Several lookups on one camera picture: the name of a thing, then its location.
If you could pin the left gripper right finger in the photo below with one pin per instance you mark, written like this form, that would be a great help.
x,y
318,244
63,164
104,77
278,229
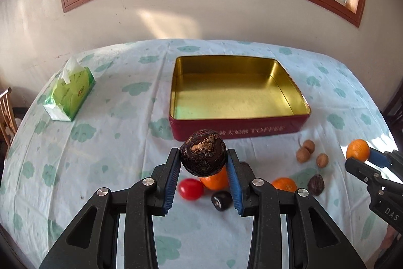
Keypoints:
x,y
314,239

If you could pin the brown longan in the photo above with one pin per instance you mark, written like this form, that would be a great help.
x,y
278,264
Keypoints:
x,y
309,145
322,160
303,155

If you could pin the brown longan behind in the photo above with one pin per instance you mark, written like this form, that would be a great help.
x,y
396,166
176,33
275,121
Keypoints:
x,y
309,145

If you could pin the green tissue box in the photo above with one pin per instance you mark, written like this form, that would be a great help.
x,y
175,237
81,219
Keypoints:
x,y
67,91

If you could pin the wooden chair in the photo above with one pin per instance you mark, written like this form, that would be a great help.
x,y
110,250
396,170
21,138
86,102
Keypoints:
x,y
8,123

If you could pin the brown longan right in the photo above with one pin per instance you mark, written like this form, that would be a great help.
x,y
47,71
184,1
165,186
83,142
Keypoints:
x,y
322,160

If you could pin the red cherry tomato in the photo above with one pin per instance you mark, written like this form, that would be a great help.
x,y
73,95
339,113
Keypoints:
x,y
191,189

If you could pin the large wrinkled dark date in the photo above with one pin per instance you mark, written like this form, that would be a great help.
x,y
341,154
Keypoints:
x,y
204,153

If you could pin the brown longan left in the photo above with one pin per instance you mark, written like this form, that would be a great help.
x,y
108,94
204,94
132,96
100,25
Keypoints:
x,y
303,155

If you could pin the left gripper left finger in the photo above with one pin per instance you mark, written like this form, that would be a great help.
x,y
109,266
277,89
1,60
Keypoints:
x,y
90,240

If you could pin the small dark date right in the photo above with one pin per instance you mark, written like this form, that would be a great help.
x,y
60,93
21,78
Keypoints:
x,y
316,185

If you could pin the orange mandarin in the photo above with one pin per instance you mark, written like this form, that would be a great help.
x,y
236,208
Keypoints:
x,y
285,184
358,149
216,182

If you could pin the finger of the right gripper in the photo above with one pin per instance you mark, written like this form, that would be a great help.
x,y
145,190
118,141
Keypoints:
x,y
380,159
361,171

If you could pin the red gold toffee tin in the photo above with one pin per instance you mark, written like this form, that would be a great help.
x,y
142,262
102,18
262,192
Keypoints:
x,y
236,96

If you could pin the shiny black plum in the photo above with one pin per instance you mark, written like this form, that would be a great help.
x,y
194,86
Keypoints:
x,y
221,200

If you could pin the wrinkled dark date top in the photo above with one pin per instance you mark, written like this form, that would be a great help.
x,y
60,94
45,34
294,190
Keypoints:
x,y
246,168

